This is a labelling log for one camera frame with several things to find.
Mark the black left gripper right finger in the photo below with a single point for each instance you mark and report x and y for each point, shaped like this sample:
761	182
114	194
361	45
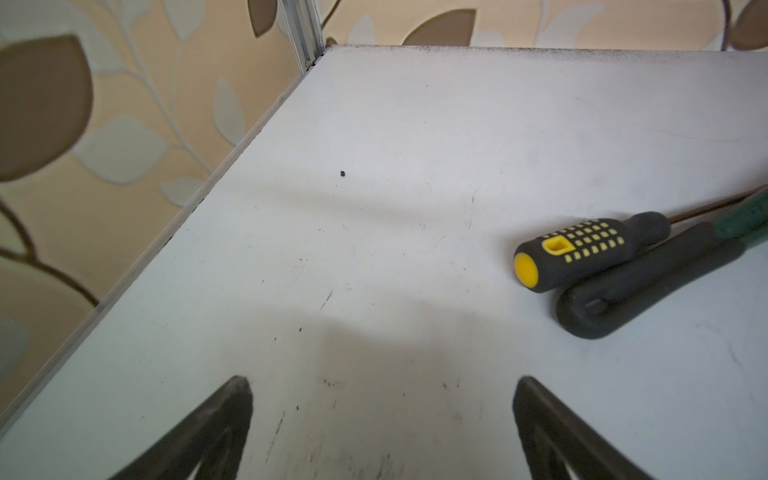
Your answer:
558	444

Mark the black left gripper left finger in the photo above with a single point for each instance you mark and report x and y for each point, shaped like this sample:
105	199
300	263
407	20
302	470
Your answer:
207	444

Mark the green black rivet tool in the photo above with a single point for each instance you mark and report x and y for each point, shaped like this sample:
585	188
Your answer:
597	307

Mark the black yellow screwdriver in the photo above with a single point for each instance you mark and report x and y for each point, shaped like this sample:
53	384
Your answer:
566	256

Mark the aluminium frame post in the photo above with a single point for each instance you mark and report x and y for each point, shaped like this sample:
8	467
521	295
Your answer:
300	22

